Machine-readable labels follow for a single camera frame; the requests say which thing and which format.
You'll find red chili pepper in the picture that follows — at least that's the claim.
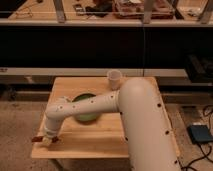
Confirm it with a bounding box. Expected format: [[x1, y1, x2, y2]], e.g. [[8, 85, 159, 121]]
[[31, 136, 59, 143]]

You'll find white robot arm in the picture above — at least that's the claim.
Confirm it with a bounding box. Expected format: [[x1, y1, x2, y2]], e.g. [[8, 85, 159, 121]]
[[43, 77, 181, 171]]

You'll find green bowl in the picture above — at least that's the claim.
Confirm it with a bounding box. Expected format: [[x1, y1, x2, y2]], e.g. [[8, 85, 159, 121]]
[[73, 93, 99, 123]]

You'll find wooden table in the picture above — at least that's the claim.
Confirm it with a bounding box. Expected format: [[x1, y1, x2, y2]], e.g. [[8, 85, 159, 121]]
[[31, 77, 179, 159]]

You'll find white plastic cup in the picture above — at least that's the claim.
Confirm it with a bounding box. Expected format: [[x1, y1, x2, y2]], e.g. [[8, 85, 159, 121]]
[[107, 69, 122, 90]]

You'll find black phone on shelf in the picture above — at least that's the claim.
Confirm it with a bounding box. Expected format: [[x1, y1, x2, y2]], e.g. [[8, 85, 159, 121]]
[[73, 4, 85, 16]]

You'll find brown tray on shelf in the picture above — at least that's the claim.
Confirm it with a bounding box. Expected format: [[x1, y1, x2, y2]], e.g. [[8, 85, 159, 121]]
[[113, 0, 174, 19]]

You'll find black foot pedal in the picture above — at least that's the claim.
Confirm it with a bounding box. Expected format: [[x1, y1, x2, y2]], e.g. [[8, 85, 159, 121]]
[[187, 125, 213, 144]]

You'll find black cable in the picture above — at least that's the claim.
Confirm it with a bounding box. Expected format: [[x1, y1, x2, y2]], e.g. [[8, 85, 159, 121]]
[[179, 105, 213, 171]]

